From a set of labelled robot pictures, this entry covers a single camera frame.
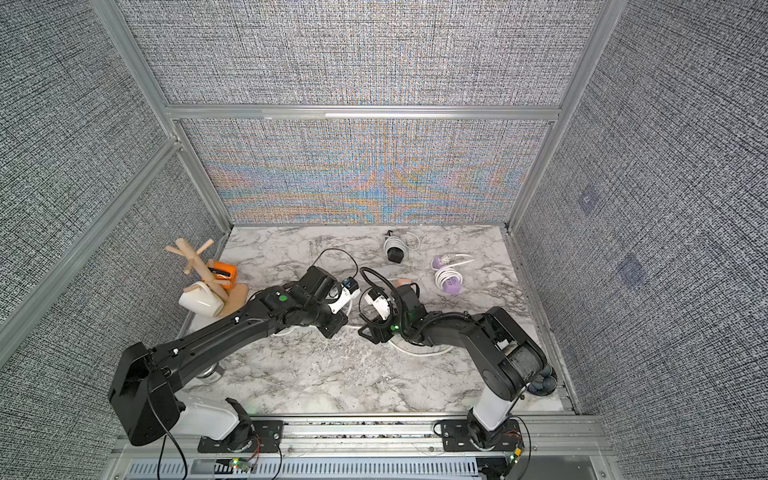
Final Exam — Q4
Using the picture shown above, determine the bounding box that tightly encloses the purple power strip white cord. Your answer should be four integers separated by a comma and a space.
430, 253, 476, 296

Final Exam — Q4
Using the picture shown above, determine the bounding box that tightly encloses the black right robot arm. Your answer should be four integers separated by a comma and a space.
359, 284, 548, 432

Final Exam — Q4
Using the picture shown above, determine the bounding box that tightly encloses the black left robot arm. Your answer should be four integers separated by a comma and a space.
108, 266, 347, 446

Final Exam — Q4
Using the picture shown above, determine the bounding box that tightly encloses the black and white power strip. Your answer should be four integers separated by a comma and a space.
382, 230, 421, 264

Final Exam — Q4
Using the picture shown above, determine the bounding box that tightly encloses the wooden mug tree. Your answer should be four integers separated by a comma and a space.
164, 238, 248, 318

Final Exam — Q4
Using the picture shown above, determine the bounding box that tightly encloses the orange box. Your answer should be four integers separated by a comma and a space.
206, 259, 238, 291

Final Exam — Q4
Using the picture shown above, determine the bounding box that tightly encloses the metal tin can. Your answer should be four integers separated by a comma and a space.
196, 362, 226, 384

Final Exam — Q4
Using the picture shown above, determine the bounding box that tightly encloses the cream ceramic mug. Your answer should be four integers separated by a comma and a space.
178, 281, 224, 317

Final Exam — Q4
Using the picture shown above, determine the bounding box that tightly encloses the dark blue bowl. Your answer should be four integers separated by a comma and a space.
527, 365, 558, 397

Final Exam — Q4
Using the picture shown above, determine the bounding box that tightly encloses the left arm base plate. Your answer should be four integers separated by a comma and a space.
197, 420, 284, 454

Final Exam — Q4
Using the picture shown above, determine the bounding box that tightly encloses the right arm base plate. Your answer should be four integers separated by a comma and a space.
436, 418, 525, 454

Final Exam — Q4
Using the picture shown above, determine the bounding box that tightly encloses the aluminium front rail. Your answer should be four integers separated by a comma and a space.
110, 413, 613, 460

